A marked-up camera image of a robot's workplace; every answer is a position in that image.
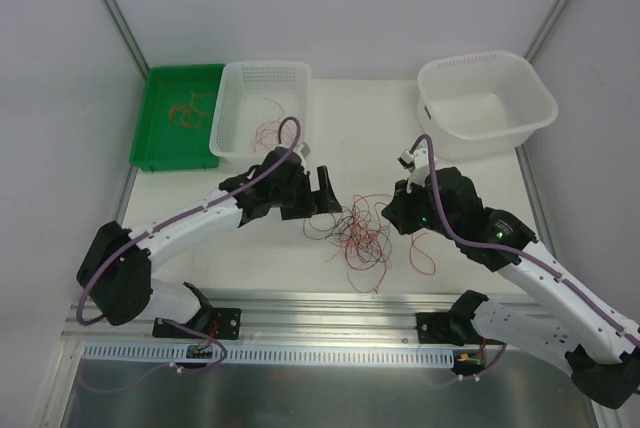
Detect bundle of wires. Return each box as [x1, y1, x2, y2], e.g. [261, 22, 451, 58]
[302, 192, 436, 295]

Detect orange wire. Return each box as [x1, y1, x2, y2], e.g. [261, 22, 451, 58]
[167, 89, 219, 130]

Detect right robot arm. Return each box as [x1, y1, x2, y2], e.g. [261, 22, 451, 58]
[382, 165, 639, 409]

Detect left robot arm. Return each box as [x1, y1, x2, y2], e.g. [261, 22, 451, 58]
[76, 146, 341, 337]

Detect white perforated plastic basket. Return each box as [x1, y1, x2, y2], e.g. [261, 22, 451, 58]
[209, 60, 312, 166]

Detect white plastic tub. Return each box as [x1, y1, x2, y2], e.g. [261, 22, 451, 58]
[416, 51, 558, 161]

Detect green plastic tray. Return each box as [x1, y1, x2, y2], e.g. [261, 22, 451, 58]
[129, 64, 224, 172]

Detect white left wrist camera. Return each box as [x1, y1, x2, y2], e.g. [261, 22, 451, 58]
[297, 143, 311, 159]

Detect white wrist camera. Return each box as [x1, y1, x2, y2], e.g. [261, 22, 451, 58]
[297, 143, 311, 159]
[398, 148, 430, 193]

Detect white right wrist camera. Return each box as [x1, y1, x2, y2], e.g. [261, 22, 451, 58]
[398, 148, 430, 193]

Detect red wire in basket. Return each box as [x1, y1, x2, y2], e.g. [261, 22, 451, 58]
[251, 95, 302, 154]

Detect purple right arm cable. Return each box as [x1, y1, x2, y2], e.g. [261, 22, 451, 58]
[407, 133, 640, 349]

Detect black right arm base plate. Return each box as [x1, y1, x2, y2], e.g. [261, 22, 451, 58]
[415, 312, 456, 345]

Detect aluminium mounting rail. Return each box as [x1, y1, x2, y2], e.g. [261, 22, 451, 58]
[62, 287, 596, 349]

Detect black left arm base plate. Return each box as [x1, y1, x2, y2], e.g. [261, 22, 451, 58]
[152, 306, 242, 340]

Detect white slotted cable duct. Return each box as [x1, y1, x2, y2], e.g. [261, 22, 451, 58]
[83, 342, 454, 370]

